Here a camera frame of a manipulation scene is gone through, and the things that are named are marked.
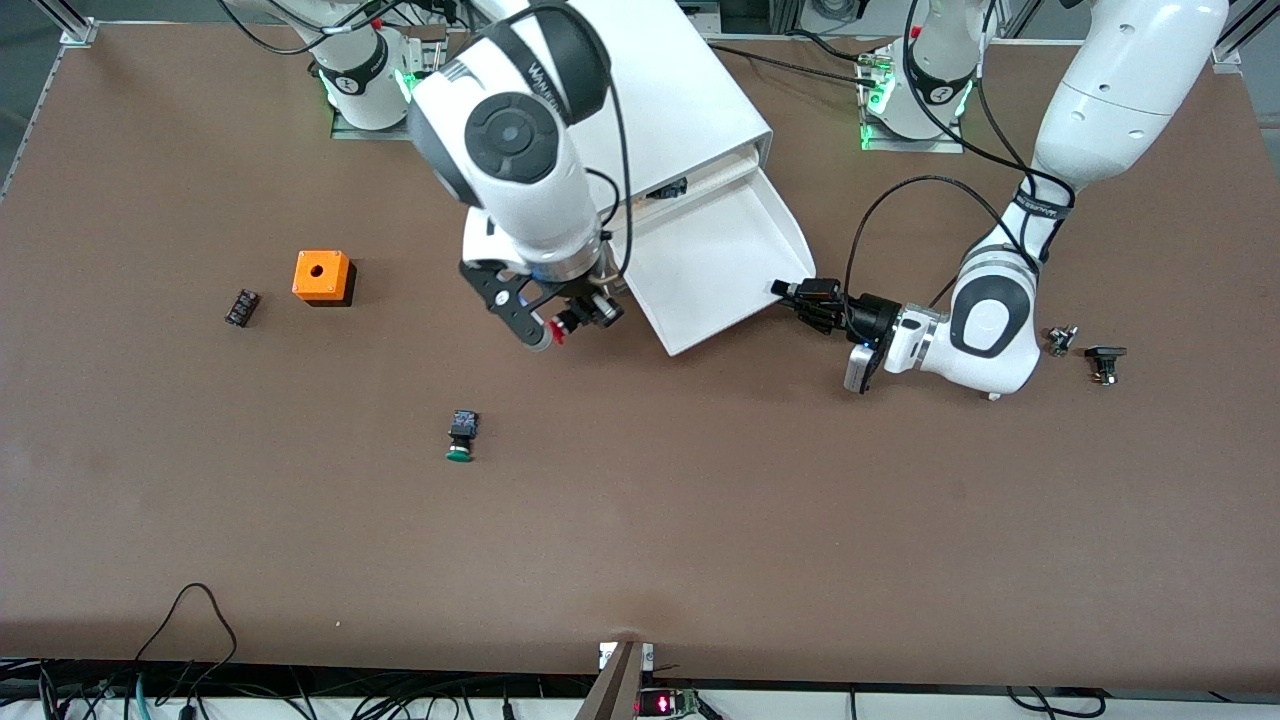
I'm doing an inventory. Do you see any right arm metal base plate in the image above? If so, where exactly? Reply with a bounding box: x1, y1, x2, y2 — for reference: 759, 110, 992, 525
330, 40, 438, 141

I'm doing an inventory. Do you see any green push button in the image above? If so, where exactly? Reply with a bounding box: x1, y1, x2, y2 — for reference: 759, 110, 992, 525
445, 409, 480, 464

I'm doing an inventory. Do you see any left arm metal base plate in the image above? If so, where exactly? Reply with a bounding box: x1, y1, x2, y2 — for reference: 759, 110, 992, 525
860, 50, 966, 154

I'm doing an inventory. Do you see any black cable tangle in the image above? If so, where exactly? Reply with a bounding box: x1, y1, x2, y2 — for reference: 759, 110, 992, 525
0, 660, 561, 720

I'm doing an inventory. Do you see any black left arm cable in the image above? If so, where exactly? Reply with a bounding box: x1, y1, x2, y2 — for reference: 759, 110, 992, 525
845, 0, 1079, 336

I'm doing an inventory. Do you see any small red LED device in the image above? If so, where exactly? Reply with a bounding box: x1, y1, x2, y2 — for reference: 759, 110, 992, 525
637, 688, 701, 719

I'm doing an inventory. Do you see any thin black looped cable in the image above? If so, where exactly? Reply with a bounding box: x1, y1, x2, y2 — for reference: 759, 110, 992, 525
135, 583, 239, 691

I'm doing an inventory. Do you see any red push button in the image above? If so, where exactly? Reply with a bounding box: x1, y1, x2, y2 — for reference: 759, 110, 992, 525
548, 305, 601, 346

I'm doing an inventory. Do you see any metal frame corner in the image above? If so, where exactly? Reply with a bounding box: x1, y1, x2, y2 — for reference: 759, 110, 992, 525
575, 640, 656, 720

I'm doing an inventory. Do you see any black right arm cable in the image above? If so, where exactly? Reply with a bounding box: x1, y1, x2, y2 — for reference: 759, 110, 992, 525
585, 55, 634, 283

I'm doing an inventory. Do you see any orange button enclosure box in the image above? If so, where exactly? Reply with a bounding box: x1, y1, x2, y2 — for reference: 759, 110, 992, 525
292, 250, 357, 308

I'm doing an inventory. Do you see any black braided table cable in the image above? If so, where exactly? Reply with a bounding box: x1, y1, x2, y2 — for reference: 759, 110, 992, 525
705, 42, 886, 93

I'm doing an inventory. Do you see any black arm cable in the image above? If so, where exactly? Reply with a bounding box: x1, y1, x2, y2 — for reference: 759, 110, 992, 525
585, 55, 634, 283
845, 0, 1079, 336

